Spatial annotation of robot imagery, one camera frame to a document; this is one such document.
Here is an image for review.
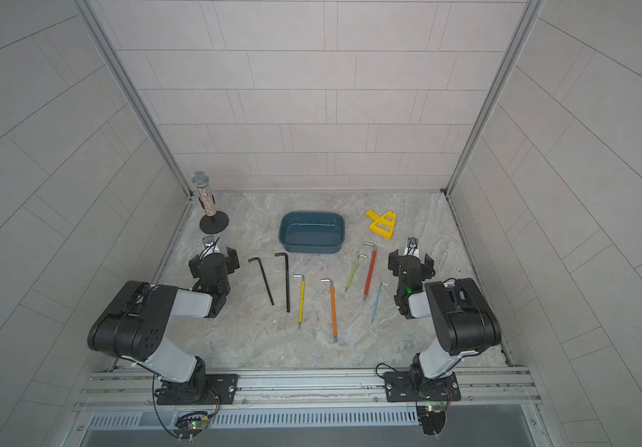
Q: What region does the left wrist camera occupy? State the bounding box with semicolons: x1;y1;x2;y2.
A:
200;236;220;258

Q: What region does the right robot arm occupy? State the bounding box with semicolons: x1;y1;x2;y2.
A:
388;250;502;392

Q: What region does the circuit board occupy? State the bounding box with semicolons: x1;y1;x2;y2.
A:
416;405;447;437
174;411;210;441

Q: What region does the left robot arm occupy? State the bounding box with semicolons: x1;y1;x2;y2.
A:
88;247;239;387

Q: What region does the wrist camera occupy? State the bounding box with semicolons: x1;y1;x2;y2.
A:
404;237;420;258
200;236;220;258

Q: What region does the glass-top tube on black stand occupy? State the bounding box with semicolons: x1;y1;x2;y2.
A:
192;171;229;235

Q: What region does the blue handled hex key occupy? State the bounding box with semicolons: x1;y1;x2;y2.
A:
371;281;389;324

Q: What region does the yellow handled hex key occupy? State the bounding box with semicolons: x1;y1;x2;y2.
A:
293;273;306;330

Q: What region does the teal plastic storage box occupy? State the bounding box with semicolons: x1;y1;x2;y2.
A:
278;210;345;254

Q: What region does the green handled hex key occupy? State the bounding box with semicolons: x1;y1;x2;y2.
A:
344;253;367;292

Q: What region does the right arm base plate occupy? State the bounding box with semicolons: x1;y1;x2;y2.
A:
381;371;462;403

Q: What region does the long black hex key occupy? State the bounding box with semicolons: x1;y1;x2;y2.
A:
248;257;274;305

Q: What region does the aluminium front rail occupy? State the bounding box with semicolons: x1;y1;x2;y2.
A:
73;367;542;412

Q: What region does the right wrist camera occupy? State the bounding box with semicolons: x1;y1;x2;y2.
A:
404;237;420;258

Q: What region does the right circuit board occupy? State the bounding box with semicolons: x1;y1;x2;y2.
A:
416;405;447;437

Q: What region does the red handled hex key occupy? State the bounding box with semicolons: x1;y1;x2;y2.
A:
363;241;378;301

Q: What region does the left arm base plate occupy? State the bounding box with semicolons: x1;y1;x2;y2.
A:
153;374;240;406

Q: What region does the yellow plastic triangle holder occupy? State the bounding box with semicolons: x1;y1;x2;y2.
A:
366;210;397;240

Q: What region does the left circuit board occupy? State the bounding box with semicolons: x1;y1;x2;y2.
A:
174;411;210;441

